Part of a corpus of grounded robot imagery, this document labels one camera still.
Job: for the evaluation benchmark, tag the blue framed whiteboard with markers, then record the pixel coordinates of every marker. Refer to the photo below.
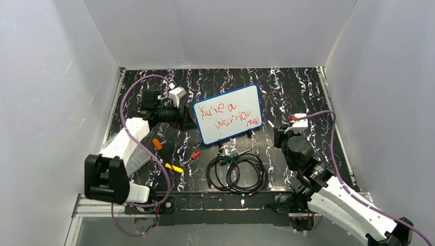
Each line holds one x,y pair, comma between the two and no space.
228,114

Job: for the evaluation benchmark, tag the red marker cap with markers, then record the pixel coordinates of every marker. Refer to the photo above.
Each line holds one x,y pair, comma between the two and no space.
195,155

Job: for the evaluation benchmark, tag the yellow handled tool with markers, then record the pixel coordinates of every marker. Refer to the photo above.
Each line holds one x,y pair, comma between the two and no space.
174,168

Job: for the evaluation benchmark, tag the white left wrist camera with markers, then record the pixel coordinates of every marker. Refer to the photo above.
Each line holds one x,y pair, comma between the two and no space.
176,93

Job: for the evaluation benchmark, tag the green handled screwdriver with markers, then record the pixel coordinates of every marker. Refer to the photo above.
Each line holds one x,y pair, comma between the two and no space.
225,159

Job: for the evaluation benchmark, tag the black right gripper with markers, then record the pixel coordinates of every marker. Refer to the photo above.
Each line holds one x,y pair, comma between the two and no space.
278,136

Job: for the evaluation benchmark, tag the clear plastic organizer box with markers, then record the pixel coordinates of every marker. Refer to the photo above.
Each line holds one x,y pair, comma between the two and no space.
136,158

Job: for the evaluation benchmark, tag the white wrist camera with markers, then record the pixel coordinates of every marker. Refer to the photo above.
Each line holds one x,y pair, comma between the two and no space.
176,93
297,123

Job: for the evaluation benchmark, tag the front aluminium frame rail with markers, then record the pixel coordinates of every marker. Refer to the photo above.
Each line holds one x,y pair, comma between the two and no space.
193,202

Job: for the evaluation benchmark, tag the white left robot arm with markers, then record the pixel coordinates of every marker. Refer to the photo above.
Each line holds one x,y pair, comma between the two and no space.
106,177

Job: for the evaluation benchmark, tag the orange handled screwdriver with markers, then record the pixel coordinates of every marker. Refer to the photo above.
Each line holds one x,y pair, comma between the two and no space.
160,151

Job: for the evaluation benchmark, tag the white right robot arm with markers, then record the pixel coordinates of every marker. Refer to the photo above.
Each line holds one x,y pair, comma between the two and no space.
321,192

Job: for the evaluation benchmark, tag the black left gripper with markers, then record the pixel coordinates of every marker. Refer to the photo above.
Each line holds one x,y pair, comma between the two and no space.
181,116

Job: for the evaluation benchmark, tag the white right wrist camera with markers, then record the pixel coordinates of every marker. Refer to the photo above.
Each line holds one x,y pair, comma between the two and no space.
297,123

